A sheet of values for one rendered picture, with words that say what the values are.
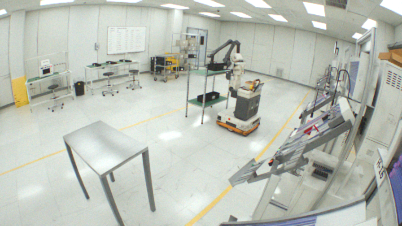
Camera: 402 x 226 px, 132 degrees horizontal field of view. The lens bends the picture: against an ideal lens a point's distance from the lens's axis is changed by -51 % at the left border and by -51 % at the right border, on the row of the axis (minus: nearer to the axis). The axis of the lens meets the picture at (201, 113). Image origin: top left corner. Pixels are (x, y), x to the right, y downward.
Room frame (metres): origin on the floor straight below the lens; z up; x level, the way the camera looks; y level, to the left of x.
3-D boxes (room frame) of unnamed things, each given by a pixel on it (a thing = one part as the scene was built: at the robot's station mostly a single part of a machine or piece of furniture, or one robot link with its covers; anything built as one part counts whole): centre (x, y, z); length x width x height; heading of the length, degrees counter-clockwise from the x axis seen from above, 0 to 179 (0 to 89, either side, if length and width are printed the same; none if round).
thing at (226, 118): (3.21, -0.75, 0.16); 0.67 x 0.64 x 0.25; 51
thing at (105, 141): (1.08, 0.79, 0.40); 0.70 x 0.45 x 0.80; 62
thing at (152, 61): (7.59, 1.97, 0.38); 0.65 x 0.46 x 0.75; 55
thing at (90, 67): (5.32, 2.96, 0.40); 1.80 x 0.75 x 0.81; 142
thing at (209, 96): (3.69, -0.14, 0.41); 0.57 x 0.17 x 0.11; 142
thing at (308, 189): (1.04, -1.34, 0.31); 0.70 x 0.65 x 0.62; 142
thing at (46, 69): (3.55, 4.35, 1.03); 0.44 x 0.37 x 0.46; 148
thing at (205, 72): (3.69, -0.14, 0.55); 0.91 x 0.46 x 1.10; 142
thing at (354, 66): (1.07, -1.21, 1.52); 0.51 x 0.13 x 0.27; 142
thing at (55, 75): (3.58, 4.31, 0.40); 1.50 x 0.75 x 0.81; 142
